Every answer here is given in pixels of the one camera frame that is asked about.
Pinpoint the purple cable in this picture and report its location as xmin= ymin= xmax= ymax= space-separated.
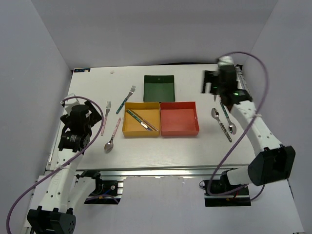
xmin=6 ymin=96 xmax=105 ymax=234
xmin=207 ymin=51 xmax=271 ymax=202

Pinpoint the left blue corner label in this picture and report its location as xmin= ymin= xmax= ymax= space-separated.
xmin=74 ymin=68 xmax=91 ymax=73

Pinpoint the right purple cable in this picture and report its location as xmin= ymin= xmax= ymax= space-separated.
xmin=207 ymin=51 xmax=271 ymax=202

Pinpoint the green handled fork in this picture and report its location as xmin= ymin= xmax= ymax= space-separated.
xmin=116 ymin=85 xmax=136 ymax=115

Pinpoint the green handled knife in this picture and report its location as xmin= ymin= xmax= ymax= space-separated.
xmin=126 ymin=110 xmax=152 ymax=131

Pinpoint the pink handled spoon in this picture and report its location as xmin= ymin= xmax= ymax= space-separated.
xmin=104 ymin=118 xmax=121 ymax=153

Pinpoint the pink handled knife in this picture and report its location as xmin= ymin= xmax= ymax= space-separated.
xmin=130 ymin=110 xmax=159 ymax=131

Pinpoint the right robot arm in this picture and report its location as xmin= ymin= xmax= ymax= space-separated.
xmin=207 ymin=64 xmax=295 ymax=196

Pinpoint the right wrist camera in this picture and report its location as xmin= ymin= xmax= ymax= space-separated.
xmin=217 ymin=56 xmax=234 ymax=66

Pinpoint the red container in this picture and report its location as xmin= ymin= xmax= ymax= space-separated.
xmin=160 ymin=101 xmax=199 ymax=137

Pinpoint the green container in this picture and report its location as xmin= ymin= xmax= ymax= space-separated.
xmin=143 ymin=75 xmax=176 ymax=102

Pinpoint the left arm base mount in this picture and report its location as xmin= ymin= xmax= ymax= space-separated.
xmin=75 ymin=171 xmax=124 ymax=205

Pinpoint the black handled spoon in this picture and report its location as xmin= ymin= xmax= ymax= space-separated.
xmin=211 ymin=108 xmax=232 ymax=142

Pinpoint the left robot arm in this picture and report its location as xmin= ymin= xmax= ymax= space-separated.
xmin=27 ymin=97 xmax=103 ymax=234

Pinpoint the pink handled fork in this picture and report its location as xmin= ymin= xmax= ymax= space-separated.
xmin=100 ymin=101 xmax=111 ymax=136

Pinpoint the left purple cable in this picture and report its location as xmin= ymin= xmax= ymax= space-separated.
xmin=6 ymin=96 xmax=105 ymax=234

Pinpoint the green handled spoon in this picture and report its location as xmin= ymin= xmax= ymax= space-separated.
xmin=220 ymin=102 xmax=237 ymax=135

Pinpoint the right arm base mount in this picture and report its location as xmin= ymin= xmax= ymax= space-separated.
xmin=199 ymin=179 xmax=251 ymax=207

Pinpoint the yellow container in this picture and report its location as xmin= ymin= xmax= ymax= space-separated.
xmin=122 ymin=102 xmax=160 ymax=138

